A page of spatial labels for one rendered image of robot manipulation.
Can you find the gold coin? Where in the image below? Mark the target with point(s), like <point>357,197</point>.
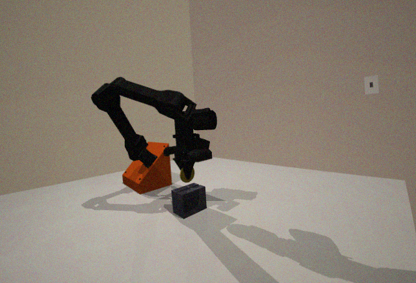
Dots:
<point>183,178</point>

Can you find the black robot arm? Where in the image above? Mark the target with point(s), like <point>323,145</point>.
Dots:
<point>169,103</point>

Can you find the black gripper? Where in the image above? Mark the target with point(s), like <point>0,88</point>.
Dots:
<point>186,153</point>

